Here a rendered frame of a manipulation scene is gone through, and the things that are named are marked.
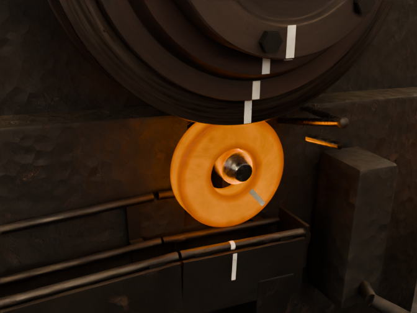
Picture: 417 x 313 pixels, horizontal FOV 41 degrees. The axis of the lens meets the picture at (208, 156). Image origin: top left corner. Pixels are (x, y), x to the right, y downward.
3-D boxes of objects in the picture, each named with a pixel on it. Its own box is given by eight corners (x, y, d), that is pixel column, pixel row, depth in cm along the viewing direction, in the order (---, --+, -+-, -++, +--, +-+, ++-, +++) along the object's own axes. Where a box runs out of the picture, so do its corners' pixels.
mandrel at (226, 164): (207, 128, 86) (192, 153, 86) (185, 115, 84) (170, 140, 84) (265, 165, 71) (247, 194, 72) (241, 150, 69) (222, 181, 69)
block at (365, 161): (301, 279, 97) (316, 146, 89) (338, 270, 100) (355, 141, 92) (339, 313, 88) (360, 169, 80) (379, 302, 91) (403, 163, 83)
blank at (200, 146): (145, 172, 71) (155, 182, 68) (229, 84, 72) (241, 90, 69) (216, 238, 79) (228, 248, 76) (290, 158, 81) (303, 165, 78)
